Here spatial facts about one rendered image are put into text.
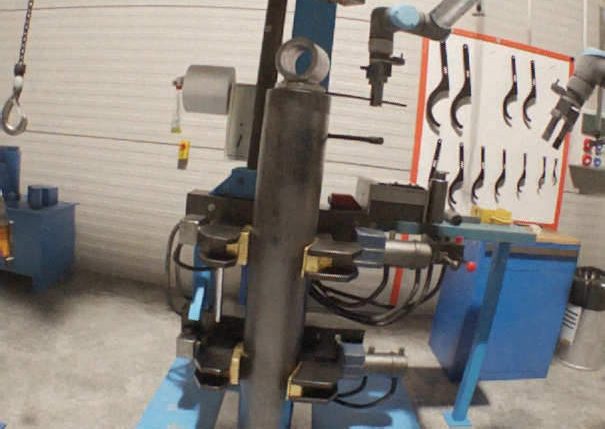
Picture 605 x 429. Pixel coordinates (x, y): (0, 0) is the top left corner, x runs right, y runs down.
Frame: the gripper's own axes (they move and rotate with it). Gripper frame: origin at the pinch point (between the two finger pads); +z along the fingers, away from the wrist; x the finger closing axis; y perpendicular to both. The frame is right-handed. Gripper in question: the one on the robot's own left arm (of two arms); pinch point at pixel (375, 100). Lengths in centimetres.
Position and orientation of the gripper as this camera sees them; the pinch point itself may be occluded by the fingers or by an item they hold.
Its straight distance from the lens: 157.4
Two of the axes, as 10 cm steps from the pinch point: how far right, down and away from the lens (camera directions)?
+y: -9.7, -0.9, -2.2
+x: 2.1, 1.1, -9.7
